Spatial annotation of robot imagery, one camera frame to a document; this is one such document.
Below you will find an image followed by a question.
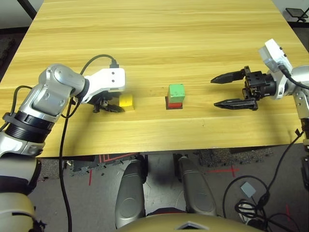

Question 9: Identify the grey robot left leg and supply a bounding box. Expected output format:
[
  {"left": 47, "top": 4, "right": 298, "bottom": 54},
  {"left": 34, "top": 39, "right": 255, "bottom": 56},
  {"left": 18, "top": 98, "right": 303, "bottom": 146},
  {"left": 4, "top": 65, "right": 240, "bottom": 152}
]
[{"left": 115, "top": 160, "right": 147, "bottom": 229}]

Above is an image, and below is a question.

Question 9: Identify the small grey box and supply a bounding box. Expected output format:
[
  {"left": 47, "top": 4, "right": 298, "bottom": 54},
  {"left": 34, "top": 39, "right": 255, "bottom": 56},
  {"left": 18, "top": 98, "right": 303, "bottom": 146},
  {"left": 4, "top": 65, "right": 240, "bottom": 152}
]
[{"left": 239, "top": 181, "right": 257, "bottom": 197}]

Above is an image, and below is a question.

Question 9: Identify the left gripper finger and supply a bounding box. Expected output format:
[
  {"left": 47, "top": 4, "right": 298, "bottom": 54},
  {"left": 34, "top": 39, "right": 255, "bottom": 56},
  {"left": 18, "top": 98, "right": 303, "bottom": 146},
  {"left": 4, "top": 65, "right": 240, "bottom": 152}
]
[{"left": 100, "top": 103, "right": 126, "bottom": 113}]

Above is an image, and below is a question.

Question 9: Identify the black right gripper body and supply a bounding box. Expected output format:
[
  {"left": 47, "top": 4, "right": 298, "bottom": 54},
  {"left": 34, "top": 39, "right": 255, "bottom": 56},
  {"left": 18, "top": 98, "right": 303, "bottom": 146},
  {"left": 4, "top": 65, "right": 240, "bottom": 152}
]
[{"left": 242, "top": 65, "right": 278, "bottom": 101}]

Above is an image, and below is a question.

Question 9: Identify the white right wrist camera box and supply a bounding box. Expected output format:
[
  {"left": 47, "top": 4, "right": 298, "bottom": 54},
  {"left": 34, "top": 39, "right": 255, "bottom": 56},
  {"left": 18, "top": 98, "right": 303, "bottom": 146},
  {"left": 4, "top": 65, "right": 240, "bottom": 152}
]
[{"left": 258, "top": 38, "right": 293, "bottom": 101}]

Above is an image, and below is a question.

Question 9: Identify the black stand with flat plate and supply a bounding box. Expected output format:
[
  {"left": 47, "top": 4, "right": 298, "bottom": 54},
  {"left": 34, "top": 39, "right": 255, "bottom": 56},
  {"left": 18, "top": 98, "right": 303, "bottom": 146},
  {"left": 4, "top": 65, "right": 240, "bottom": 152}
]
[{"left": 285, "top": 7, "right": 309, "bottom": 23}]

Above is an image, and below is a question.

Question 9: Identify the thin black gripper wire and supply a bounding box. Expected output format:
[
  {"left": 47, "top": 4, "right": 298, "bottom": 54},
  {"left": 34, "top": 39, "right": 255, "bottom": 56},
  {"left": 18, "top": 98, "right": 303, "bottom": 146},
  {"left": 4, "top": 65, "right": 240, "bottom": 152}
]
[{"left": 61, "top": 97, "right": 82, "bottom": 119}]

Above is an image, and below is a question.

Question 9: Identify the green wooden block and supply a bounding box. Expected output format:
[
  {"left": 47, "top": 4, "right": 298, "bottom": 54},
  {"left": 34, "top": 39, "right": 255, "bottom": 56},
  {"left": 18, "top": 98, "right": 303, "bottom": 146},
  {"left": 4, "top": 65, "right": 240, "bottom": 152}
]
[{"left": 168, "top": 83, "right": 186, "bottom": 104}]

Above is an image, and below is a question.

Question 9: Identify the black square pad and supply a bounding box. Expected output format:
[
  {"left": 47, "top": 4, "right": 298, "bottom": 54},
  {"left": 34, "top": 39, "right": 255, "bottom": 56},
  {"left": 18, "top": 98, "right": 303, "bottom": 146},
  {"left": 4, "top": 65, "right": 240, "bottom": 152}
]
[{"left": 165, "top": 96, "right": 184, "bottom": 111}]

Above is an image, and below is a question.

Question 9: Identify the yellow wooden block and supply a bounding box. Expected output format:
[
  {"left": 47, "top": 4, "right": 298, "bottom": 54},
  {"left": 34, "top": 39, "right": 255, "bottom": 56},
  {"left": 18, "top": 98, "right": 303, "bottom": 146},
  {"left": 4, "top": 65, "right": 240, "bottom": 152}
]
[{"left": 118, "top": 93, "right": 136, "bottom": 112}]

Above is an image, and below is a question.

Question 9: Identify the grey robot right leg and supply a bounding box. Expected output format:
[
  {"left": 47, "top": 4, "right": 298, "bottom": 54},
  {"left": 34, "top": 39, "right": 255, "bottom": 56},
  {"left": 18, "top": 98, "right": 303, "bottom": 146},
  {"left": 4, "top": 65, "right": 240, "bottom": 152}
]
[{"left": 178, "top": 157, "right": 218, "bottom": 217}]

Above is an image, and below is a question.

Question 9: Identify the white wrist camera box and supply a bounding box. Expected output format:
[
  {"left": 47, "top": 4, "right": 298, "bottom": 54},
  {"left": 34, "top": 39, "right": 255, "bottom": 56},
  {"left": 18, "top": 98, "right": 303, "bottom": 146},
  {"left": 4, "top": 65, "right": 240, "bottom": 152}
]
[
  {"left": 258, "top": 38, "right": 293, "bottom": 101},
  {"left": 83, "top": 68, "right": 127, "bottom": 105}
]

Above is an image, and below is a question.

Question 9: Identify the white sneaker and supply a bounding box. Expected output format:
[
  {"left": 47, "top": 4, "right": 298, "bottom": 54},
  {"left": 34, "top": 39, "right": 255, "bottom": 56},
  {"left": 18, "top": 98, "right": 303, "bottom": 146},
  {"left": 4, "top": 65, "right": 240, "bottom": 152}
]
[{"left": 240, "top": 211, "right": 253, "bottom": 225}]

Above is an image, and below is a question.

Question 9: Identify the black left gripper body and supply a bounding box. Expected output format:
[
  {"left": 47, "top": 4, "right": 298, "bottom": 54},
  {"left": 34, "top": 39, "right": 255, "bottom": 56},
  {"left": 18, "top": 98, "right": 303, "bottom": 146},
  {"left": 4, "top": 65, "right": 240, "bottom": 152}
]
[{"left": 92, "top": 91, "right": 122, "bottom": 114}]

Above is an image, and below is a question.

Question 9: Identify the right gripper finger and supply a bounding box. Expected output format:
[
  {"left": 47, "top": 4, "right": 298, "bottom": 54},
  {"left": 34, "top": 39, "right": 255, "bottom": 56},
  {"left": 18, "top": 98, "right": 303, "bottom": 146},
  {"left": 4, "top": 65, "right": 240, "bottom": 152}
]
[
  {"left": 210, "top": 69, "right": 246, "bottom": 84},
  {"left": 213, "top": 99, "right": 258, "bottom": 111}
]

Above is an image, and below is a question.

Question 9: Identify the black metal frame bar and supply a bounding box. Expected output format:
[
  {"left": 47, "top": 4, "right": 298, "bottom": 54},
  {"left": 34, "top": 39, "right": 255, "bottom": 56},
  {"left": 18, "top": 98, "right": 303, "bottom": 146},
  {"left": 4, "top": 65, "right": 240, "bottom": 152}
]
[{"left": 17, "top": 0, "right": 38, "bottom": 21}]

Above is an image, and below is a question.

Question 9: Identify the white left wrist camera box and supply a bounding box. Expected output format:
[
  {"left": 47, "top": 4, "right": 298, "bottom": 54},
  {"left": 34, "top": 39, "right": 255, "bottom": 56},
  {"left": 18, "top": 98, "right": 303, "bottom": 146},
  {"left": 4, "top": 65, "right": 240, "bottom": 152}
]
[{"left": 83, "top": 68, "right": 127, "bottom": 105}]

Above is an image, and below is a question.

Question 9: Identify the grey robot leg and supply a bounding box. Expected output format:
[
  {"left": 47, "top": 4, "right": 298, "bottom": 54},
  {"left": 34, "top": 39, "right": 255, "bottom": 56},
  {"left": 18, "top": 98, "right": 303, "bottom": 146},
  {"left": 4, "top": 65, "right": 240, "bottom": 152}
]
[
  {"left": 178, "top": 157, "right": 218, "bottom": 217},
  {"left": 115, "top": 160, "right": 147, "bottom": 229}
]

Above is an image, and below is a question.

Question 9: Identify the tan robot torso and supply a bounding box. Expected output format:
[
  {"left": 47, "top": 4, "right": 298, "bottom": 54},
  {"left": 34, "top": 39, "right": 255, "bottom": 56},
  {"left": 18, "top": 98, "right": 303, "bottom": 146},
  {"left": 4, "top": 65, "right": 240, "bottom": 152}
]
[{"left": 115, "top": 214, "right": 262, "bottom": 232}]

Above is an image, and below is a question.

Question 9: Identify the black foam floor mat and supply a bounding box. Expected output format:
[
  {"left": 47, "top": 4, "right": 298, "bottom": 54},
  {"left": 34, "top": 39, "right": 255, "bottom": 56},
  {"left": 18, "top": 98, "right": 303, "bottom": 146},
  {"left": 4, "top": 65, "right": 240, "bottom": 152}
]
[{"left": 0, "top": 37, "right": 16, "bottom": 66}]

